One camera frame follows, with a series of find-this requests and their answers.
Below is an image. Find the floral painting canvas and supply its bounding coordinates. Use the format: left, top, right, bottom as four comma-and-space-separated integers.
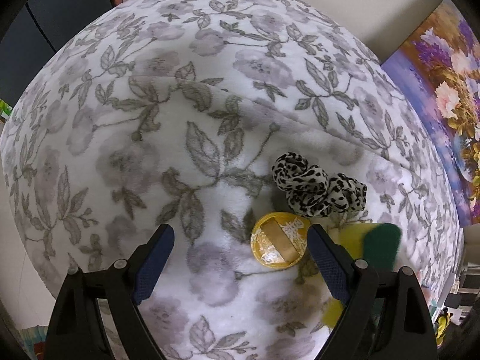
382, 0, 479, 227

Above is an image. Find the yellow round tin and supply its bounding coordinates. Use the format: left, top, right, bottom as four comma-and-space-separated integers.
250, 212, 311, 270

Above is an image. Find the black white leopard scrunchie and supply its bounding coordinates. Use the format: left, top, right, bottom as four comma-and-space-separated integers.
271, 152, 367, 218

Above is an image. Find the yellow plush toy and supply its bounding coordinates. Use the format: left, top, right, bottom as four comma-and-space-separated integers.
435, 307, 452, 348

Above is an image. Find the green yellow sponge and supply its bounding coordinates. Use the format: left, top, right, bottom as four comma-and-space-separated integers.
322, 222, 403, 329

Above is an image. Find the floral fleece blanket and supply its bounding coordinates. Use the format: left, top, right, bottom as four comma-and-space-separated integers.
1, 0, 463, 359

